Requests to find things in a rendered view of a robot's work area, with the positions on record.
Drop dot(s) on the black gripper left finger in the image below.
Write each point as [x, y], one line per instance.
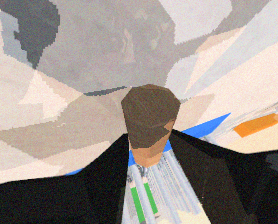
[95, 193]

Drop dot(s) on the blue flat strip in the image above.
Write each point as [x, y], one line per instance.
[197, 131]

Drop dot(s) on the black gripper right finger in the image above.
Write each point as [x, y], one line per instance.
[227, 184]

